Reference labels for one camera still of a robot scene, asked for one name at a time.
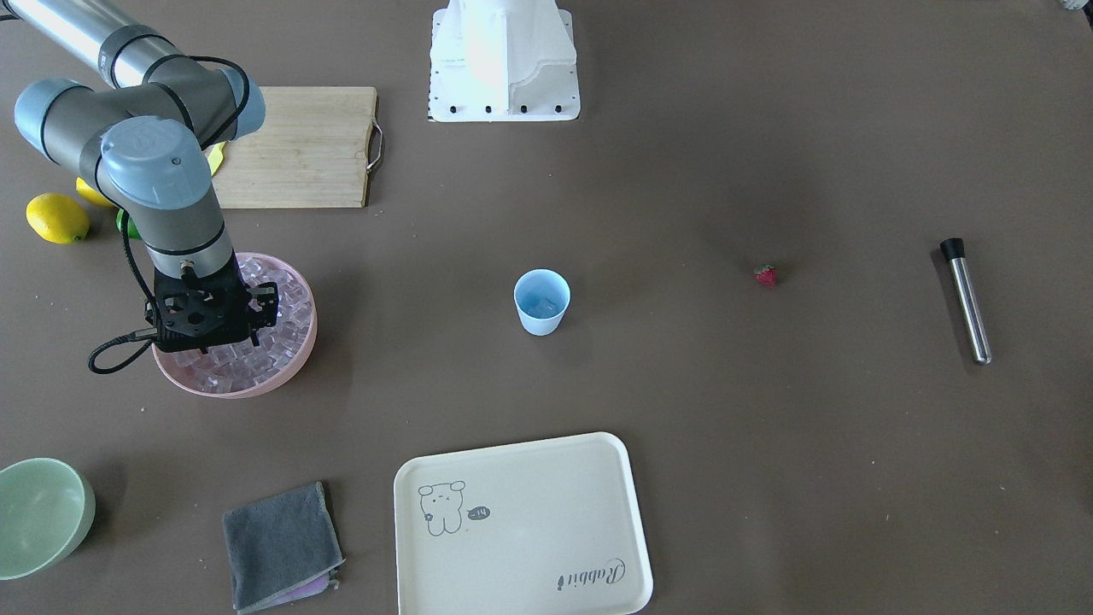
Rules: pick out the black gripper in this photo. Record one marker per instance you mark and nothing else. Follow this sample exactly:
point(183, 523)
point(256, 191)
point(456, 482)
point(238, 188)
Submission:
point(264, 306)

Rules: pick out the clear ice cube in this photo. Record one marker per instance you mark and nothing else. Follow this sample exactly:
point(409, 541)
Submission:
point(541, 307)

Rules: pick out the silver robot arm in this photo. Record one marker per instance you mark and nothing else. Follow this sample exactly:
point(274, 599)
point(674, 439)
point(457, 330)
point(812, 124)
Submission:
point(141, 143)

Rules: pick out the clear ice cubes pile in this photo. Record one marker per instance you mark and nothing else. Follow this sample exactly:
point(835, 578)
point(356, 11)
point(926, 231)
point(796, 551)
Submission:
point(273, 333)

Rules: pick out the blue plastic cup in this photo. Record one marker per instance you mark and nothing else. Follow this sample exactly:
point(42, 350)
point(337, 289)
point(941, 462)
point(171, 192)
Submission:
point(541, 282)

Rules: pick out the pink bowl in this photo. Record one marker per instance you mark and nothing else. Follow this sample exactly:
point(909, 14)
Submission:
point(290, 342)

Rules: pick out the green lime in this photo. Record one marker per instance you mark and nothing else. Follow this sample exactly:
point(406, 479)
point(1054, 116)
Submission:
point(125, 225)

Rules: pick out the yellow plastic knife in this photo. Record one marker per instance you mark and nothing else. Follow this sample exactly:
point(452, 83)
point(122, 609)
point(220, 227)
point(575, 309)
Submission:
point(215, 157)

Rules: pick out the whole yellow lemon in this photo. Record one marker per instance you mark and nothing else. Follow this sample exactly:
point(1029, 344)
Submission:
point(92, 196)
point(57, 218)

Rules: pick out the wooden cutting board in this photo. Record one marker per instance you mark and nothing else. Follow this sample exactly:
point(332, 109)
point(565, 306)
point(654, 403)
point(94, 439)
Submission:
point(316, 149)

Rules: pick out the green bowl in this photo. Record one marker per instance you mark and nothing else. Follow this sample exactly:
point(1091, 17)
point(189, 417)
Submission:
point(47, 509)

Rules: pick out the grey folded cloth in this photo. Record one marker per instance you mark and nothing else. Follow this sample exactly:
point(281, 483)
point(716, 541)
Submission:
point(281, 549)

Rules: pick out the cream rabbit tray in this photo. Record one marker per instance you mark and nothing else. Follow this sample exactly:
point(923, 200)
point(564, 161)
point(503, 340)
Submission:
point(545, 527)

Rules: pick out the red strawberry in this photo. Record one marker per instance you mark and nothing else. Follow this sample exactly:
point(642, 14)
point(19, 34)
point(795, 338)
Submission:
point(766, 275)

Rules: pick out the steel muddler black tip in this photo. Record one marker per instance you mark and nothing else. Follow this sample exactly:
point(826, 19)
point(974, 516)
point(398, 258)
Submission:
point(954, 252)

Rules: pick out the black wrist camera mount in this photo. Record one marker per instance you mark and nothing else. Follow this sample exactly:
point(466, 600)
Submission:
point(264, 303)

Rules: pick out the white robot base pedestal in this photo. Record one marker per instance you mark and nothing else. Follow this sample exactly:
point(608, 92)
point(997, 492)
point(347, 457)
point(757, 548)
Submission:
point(503, 61)

